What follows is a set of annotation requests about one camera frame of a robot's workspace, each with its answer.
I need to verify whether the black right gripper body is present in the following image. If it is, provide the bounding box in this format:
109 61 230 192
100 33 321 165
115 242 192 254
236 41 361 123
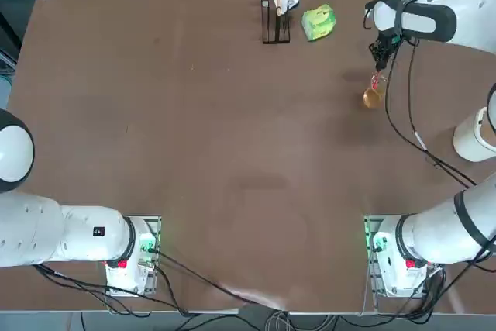
368 33 401 60

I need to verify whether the clear glass measuring cup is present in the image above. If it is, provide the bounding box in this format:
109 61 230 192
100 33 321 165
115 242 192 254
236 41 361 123
361 72 389 110

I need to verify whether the green tissue packet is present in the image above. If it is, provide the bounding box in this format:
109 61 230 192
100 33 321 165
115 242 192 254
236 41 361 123
301 3 337 43

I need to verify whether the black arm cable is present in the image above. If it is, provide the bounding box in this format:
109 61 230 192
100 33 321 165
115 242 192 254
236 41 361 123
383 47 472 191

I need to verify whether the black cable with white tag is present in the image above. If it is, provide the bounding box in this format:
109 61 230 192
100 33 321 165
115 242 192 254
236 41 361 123
406 38 479 187

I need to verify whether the black wire cup rack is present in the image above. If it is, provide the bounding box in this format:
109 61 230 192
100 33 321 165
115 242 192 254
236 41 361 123
260 0 292 46

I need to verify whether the black base cable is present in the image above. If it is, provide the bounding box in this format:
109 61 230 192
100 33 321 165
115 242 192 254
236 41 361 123
152 247 284 311

